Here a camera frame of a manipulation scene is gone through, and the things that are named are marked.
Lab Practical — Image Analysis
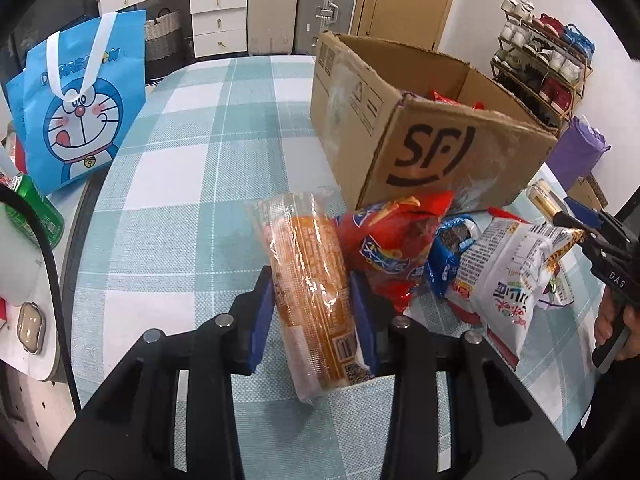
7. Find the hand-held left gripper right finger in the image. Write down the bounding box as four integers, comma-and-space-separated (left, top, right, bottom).
349, 271, 593, 480

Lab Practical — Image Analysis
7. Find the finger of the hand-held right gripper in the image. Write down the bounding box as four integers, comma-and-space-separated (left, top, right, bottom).
564, 197, 640, 247
552, 212, 607, 257

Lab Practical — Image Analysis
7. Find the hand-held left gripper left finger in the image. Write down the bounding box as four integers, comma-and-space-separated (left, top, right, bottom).
47, 265, 276, 480

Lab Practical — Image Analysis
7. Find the gold snack packet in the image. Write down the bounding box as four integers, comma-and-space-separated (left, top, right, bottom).
526, 179, 568, 223

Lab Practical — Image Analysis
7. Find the orange cracker packet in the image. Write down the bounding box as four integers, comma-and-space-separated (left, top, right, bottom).
250, 191, 373, 406

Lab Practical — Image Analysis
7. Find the red chip bag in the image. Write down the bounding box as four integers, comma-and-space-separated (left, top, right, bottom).
335, 191, 456, 313

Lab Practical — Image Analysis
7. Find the white snack bag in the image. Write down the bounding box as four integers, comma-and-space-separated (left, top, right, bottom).
445, 207, 586, 371

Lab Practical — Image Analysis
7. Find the brown cardboard box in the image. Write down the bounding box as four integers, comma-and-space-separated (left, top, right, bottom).
309, 30, 558, 211

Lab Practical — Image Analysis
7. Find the blue cookie packet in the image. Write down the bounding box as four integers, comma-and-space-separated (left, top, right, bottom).
425, 214, 483, 301

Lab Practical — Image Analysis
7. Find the person's right forearm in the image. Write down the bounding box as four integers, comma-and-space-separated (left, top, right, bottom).
567, 330, 640, 466

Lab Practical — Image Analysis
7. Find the person's right hand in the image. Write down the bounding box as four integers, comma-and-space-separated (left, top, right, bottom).
594, 287, 626, 348

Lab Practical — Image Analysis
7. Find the small cardboard box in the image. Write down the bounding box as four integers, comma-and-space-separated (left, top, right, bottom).
567, 172, 608, 211

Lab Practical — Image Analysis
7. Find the purple yoga mat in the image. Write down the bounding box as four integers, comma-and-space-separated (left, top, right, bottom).
542, 116, 612, 191

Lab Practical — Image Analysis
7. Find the wooden shoe rack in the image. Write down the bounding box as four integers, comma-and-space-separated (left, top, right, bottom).
490, 0, 596, 126

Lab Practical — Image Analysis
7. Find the shoe rack with shoes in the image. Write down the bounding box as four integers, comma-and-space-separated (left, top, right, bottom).
500, 0, 596, 121

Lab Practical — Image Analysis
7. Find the checked tablecloth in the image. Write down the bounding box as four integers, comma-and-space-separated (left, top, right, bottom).
57, 52, 606, 480

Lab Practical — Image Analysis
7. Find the beige earbuds case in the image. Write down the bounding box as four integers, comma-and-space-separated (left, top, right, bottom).
15, 301, 47, 353

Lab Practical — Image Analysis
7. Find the white side table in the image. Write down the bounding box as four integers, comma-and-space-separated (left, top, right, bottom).
0, 180, 106, 386

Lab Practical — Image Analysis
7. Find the green can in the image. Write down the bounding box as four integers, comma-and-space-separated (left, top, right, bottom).
0, 172, 66, 248

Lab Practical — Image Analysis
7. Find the wooden door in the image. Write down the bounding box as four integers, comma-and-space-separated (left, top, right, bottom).
350, 0, 463, 51

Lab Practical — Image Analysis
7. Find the blue cartoon tote bag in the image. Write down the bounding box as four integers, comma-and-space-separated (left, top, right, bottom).
5, 9, 148, 195

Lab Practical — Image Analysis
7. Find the wicker basket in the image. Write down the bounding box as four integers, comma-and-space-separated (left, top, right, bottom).
144, 9, 182, 63

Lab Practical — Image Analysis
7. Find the white drawer unit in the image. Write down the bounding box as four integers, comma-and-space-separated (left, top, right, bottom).
190, 0, 249, 58

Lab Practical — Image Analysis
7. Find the beige suitcase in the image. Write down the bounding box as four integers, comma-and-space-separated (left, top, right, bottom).
248, 0, 301, 56

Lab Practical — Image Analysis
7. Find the black cable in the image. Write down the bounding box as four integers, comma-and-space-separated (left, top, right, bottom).
0, 190, 83, 411

